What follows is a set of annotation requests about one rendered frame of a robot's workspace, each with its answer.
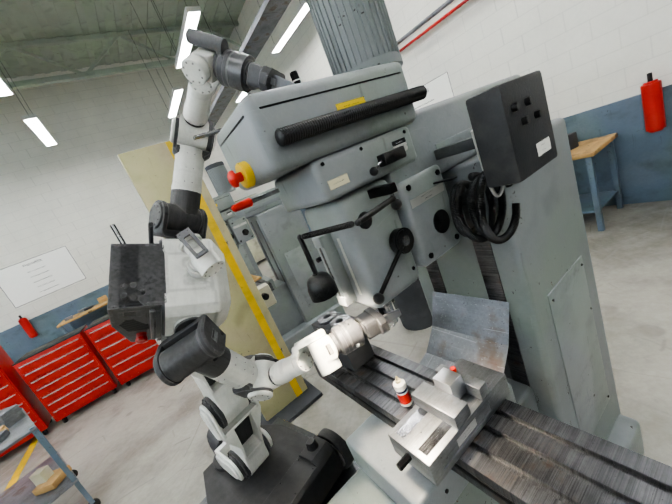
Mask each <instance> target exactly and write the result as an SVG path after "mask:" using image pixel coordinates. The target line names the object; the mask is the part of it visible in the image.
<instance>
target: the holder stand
mask: <svg viewBox="0 0 672 504"><path fill-rule="evenodd" d="M349 318H352V319H353V320H354V321H355V319H354V317H353V316H350V315H346V314H342V313H339V312H335V311H329V312H327V313H324V314H323V315H321V316H320V317H319V318H318V320H317V321H315V322H314V323H313V324H312V327H313V329H314V331H315V332H316V331H318V330H320V329H323V330H324V331H325V333H326V335H328V334H330V331H331V328H333V327H334V326H336V325H338V324H340V323H342V322H343V321H345V320H347V319H349ZM364 339H365V338H364ZM373 355H374V352H373V349H372V347H371V344H370V342H369V340H368V338H366V339H365V344H364V345H363V346H361V347H359V348H358V349H356V350H354V351H352V352H351V353H349V354H347V355H343V354H339V355H338V358H339V360H340V362H341V364H342V365H343V366H345V367H347V368H349V369H351V370H353V371H355V372H356V371H357V370H358V369H359V368H360V367H361V366H362V365H363V364H365V363H366V362H367V361H368V360H369V359H370V358H371V357H372V356H373Z"/></svg>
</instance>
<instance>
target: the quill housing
mask: <svg viewBox="0 0 672 504"><path fill-rule="evenodd" d="M384 184H387V182H386V181H385V180H383V179H380V178H379V179H377V180H375V181H373V182H371V183H369V184H367V185H364V186H362V187H360V188H358V189H356V190H354V191H352V192H350V193H348V194H346V195H344V196H342V197H340V198H337V199H335V200H333V201H331V202H329V203H325V204H321V205H317V206H313V207H309V208H306V209H305V217H306V219H307V222H308V224H309V226H310V229H311V231H315V230H319V229H323V228H327V227H330V226H334V225H338V224H342V223H346V222H349V221H353V222H355V220H356V219H358V218H360V217H361V216H362V215H364V214H365V213H367V212H368V211H370V210H371V209H373V208H374V207H376V206H377V205H379V204H380V203H382V202H383V201H385V200H386V199H388V198H389V197H390V195H387V196H382V197H377V198H373V199H370V198H369V195H368V192H367V190H369V189H371V188H373V187H377V186H380V185H384ZM396 228H403V226H402V223H401V221H400V218H399V215H398V212H397V210H394V209H392V207H391V204H389V205H388V206H387V207H385V208H384V209H382V210H381V211H380V212H378V213H377V214H375V215H374V216H372V217H371V218H370V219H368V220H367V221H365V222H364V223H362V224H361V225H360V226H356V225H355V226H354V227H352V228H348V229H344V230H340V231H336V232H332V233H330V234H331V237H332V239H333V242H334V244H335V246H336V249H337V251H338V254H339V256H340V259H341V261H342V263H343V266H344V268H345V271H346V273H347V275H348V278H349V280H350V283H351V285H352V287H353V290H354V292H355V295H356V297H357V300H356V301H355V302H354V303H358V304H362V305H367V306H371V307H375V308H380V307H382V306H384V305H385V304H387V303H388V302H389V301H391V300H392V299H393V298H394V297H396V296H397V295H398V294H400V293H401V292H402V291H403V290H405V289H406V288H407V287H409V286H410V285H411V284H412V283H414V282H415V281H416V280H417V279H418V276H419V273H418V269H417V266H416V264H415V261H414V258H413V255H412V252H411V251H410V252H409V253H406V254H401V255H400V257H399V260H398V262H397V264H396V266H395V269H394V271H393V273H392V276H391V278H390V280H389V282H388V285H387V287H386V289H385V291H384V294H383V295H384V298H385V300H384V302H383V303H382V304H381V305H377V304H375V303H374V302H373V295H374V294H376V293H379V291H380V289H381V286H382V284H383V282H384V280H385V277H386V275H387V273H388V271H389V268H390V266H391V264H392V262H393V259H394V257H395V255H396V253H395V252H393V251H392V249H391V247H390V244H389V237H390V234H391V232H392V231H393V230H394V229H396Z"/></svg>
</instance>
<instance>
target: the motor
mask: <svg viewBox="0 0 672 504"><path fill-rule="evenodd" d="M306 2H307V5H308V8H309V11H310V13H311V16H312V19H313V22H314V24H315V27H316V30H317V33H318V35H319V38H320V41H321V44H322V46H323V49H324V52H325V55H326V58H327V60H328V63H329V66H330V69H331V71H332V74H333V75H338V74H342V73H347V72H351V71H355V70H359V69H361V68H363V69H364V68H369V67H373V66H378V65H382V64H387V63H391V62H397V63H399V64H400V65H401V67H402V65H403V60H402V56H401V54H400V51H399V47H398V44H397V41H396V37H395V34H394V31H393V28H392V24H391V21H390V18H389V15H388V11H387V8H386V5H385V1H384V0H306Z"/></svg>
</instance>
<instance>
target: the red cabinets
mask: <svg viewBox="0 0 672 504"><path fill-rule="evenodd" d="M158 346H159V345H158V343H157V342H156V340H148V342H146V343H143V344H136V343H135V342H130V341H129V340H128V339H127V338H125V337H124V336H123V335H122V334H120V333H119V332H118V331H117V330H115V329H114V328H113V327H112V326H111V323H110V319H109V316H108V314H107V315H105V316H103V317H101V318H98V319H96V320H94V321H93V322H92V323H91V324H90V325H89V326H87V324H85V325H83V326H81V327H79V328H77V329H75V330H73V331H71V332H69V333H67V334H65V335H63V336H60V337H58V338H56V339H54V340H52V341H50V342H48V343H46V344H44V345H42V346H40V347H38V348H36V349H34V350H31V351H29V352H27V353H26V354H24V355H23V356H22V357H21V358H20V359H19V360H18V361H16V362H15V363H14V362H13V361H12V359H11V358H10V357H9V355H8V354H7V353H6V352H5V350H4V349H3V348H2V346H1V345H0V410H2V409H5V408H7V407H10V406H13V405H16V404H17V405H18V406H19V407H20V408H23V409H24V410H25V412H26V413H27V415H28V416H29V417H30V419H31V420H32V421H33V423H34V424H35V425H36V427H37V428H38V429H39V430H40V431H41V432H42V433H43V434H44V435H47V434H48V430H47V428H48V427H49V424H50V423H51V422H52V419H51V418H52V417H53V418H54V419H55V421H56V422H58V421H60V420H62V421H63V422H64V423H66V422H67V421H68V418H67V416H68V415H70V414H72V413H73V412H75V411H77V410H79V409H80V408H82V407H84V406H85V405H87V404H89V403H91V402H92V401H94V400H96V399H97V398H99V397H101V396H102V395H104V394H106V393H108V392H109V391H111V390H112V392H113V393H116V392H117V390H116V387H117V384H118V382H120V384H121V385H123V384H124V383H126V385H127V386H130V385H131V383H130V380H132V379H133V378H135V377H137V376H139V375H141V374H142V373H144V372H146V371H148V370H150V369H151V368H153V358H154V356H155V353H156V351H157V348H158ZM33 437H34V435H33V434H32V433H31V434H29V435H28V436H26V437H25V438H23V439H22V440H21V441H19V442H18V443H16V444H15V445H13V446H12V447H10V448H9V449H7V450H6V451H4V452H3V453H1V454H0V457H2V456H4V455H5V454H7V453H9V452H10V451H12V450H13V449H15V448H17V447H18V446H20V445H21V444H23V443H25V442H26V441H28V440H29V439H31V438H33Z"/></svg>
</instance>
